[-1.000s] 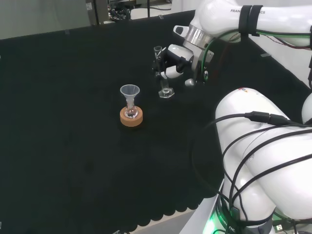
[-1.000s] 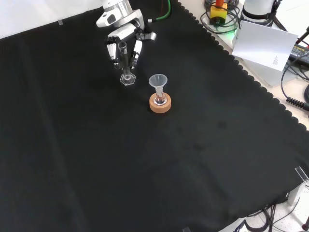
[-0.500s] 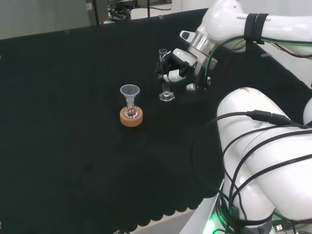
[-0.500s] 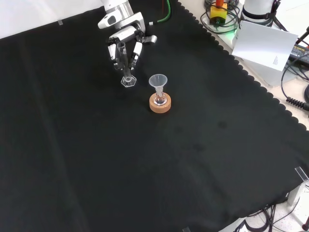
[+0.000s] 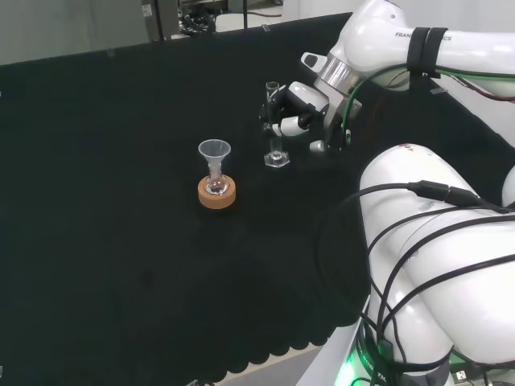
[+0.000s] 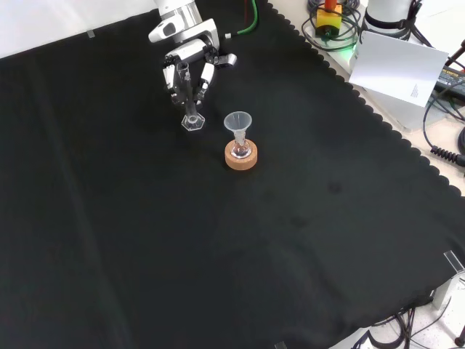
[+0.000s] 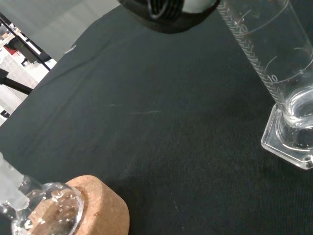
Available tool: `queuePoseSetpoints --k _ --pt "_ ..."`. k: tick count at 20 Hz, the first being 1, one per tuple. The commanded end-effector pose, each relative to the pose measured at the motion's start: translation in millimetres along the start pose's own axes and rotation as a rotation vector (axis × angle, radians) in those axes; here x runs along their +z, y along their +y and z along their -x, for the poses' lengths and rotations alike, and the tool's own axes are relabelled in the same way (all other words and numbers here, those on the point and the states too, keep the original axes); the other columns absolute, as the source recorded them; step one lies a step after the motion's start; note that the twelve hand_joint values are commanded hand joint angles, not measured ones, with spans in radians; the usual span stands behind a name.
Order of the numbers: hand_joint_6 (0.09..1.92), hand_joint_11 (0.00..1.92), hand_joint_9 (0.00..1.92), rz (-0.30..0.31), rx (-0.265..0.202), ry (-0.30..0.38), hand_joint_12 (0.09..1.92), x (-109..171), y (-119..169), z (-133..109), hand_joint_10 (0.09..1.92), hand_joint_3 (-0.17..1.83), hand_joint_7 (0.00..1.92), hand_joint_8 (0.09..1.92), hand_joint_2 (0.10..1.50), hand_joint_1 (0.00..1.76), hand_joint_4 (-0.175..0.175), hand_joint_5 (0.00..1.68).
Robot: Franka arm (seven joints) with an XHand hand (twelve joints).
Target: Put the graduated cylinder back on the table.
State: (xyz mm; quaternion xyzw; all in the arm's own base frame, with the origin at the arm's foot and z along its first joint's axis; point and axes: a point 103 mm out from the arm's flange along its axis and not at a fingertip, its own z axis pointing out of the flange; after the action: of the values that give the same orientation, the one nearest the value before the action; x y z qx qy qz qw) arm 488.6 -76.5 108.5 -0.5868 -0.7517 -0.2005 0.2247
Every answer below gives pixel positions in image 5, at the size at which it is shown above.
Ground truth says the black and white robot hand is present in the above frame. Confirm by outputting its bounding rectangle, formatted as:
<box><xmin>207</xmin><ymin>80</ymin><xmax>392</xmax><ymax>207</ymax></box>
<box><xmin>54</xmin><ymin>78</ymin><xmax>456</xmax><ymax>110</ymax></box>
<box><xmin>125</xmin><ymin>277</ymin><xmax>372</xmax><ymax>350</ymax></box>
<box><xmin>259</xmin><ymin>81</ymin><xmax>356</xmax><ymax>156</ymax></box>

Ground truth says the clear glass graduated cylinder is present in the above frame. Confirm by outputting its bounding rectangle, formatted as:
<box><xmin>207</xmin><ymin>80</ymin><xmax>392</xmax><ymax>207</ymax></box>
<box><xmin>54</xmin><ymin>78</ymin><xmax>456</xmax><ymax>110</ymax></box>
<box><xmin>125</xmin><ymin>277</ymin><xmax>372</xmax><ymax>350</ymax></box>
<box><xmin>263</xmin><ymin>80</ymin><xmax>291</xmax><ymax>170</ymax></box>

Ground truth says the clear plastic funnel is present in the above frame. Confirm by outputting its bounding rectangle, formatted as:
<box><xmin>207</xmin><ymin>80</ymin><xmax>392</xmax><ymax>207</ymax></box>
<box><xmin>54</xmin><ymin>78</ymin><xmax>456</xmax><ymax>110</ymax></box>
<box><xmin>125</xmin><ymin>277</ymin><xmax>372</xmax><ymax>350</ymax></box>
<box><xmin>197</xmin><ymin>139</ymin><xmax>232</xmax><ymax>179</ymax></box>

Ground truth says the small round-bottom glass flask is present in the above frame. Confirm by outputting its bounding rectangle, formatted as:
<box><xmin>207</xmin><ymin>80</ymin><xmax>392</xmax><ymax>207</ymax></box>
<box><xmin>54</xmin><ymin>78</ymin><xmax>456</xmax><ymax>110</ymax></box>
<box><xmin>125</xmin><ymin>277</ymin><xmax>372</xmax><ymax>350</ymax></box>
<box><xmin>204</xmin><ymin>167</ymin><xmax>229</xmax><ymax>197</ymax></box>

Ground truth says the grey metal cabinet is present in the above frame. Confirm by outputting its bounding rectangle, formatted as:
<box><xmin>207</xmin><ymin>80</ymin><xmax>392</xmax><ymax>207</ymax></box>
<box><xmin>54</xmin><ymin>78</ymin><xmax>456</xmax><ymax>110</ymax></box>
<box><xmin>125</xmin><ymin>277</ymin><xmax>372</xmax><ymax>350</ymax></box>
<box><xmin>140</xmin><ymin>0</ymin><xmax>181</xmax><ymax>42</ymax></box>

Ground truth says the black cloth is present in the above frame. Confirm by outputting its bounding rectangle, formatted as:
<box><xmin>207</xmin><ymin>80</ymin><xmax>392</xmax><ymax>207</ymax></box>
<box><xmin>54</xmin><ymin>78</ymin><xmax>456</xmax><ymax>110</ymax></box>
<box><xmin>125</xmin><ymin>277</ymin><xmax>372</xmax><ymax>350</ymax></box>
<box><xmin>0</xmin><ymin>11</ymin><xmax>515</xmax><ymax>384</ymax></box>

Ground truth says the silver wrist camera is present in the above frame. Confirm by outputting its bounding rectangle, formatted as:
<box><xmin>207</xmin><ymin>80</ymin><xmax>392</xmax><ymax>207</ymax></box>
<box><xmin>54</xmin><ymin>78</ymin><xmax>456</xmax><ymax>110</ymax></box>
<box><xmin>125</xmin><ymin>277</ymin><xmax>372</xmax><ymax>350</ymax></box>
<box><xmin>300</xmin><ymin>51</ymin><xmax>329</xmax><ymax>76</ymax></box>

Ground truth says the green cable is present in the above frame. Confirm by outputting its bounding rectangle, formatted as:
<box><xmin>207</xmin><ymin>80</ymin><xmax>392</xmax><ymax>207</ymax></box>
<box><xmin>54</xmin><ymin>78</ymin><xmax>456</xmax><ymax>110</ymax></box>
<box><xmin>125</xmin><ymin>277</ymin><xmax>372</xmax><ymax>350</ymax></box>
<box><xmin>344</xmin><ymin>66</ymin><xmax>515</xmax><ymax>132</ymax></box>

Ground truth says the cork ring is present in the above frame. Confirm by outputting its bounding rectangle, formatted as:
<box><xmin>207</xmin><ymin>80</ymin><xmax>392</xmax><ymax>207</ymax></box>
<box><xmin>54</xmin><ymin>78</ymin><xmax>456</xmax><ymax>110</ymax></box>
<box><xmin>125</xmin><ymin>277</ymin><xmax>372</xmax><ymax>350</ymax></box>
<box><xmin>197</xmin><ymin>176</ymin><xmax>237</xmax><ymax>211</ymax></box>

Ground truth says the black cable with inline connector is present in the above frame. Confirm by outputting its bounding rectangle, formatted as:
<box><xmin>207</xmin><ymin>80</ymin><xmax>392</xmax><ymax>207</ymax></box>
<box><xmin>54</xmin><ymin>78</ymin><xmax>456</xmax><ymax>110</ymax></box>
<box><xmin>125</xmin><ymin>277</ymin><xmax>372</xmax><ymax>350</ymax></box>
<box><xmin>316</xmin><ymin>179</ymin><xmax>515</xmax><ymax>365</ymax></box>

